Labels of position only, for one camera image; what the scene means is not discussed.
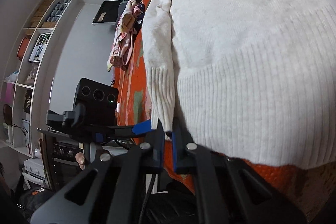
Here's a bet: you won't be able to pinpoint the cream white knit sweater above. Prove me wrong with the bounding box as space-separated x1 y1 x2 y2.
141 0 336 170

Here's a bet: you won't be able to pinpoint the person left hand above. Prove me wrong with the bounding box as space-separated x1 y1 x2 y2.
75 152 85 170

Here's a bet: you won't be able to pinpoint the floral pink clothes pile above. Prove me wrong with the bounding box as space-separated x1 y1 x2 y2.
107 0 145 71

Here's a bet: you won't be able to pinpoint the white wall shelf unit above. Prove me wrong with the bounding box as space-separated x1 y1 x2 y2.
1 0 84 158

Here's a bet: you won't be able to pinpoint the black cable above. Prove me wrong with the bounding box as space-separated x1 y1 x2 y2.
138 173 158 224

